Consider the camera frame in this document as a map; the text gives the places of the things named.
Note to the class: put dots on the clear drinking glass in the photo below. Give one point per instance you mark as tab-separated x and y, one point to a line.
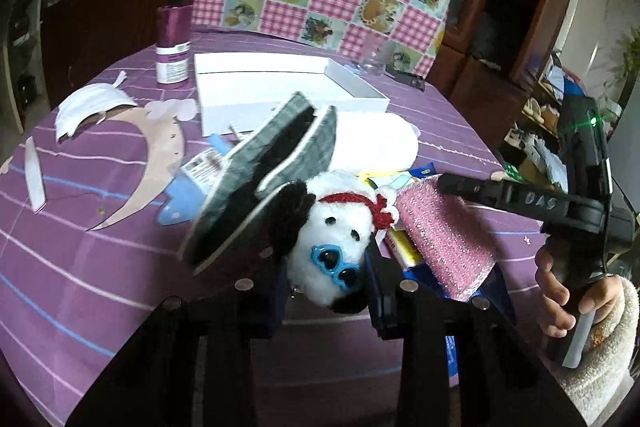
375	54

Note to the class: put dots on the white paper towel roll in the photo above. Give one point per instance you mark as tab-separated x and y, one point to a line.
373	143

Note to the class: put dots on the white shallow cardboard box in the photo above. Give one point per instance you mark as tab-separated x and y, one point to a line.
239	90

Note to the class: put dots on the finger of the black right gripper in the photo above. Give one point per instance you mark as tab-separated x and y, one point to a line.
556	211

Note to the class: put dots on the purple spray bottle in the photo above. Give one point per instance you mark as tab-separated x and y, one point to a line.
172	50

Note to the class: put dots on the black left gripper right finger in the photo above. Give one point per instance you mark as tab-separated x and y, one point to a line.
383	276

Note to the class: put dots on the white face mask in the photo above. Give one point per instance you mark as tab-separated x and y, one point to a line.
95	99

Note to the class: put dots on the yellow printed card pack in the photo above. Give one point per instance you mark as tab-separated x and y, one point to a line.
397	241

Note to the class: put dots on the blue plastic package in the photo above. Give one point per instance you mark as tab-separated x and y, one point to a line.
493	288

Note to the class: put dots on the dark wooden cabinet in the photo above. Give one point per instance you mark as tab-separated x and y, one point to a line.
491	58

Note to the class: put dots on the white plush dog toy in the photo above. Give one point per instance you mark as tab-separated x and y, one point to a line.
326	263

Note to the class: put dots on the white paper strip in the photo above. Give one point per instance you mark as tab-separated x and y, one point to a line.
33	176

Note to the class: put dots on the white fleece sleeve forearm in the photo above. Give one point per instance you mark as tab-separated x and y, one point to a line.
602	379

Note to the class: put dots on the person's right hand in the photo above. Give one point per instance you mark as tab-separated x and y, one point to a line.
553	320

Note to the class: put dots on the grey plaid slipper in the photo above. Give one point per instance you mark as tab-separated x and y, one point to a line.
249	162
311	156

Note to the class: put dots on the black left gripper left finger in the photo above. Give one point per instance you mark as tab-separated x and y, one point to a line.
247	284

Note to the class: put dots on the pink sponge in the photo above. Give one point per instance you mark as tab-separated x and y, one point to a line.
449	235

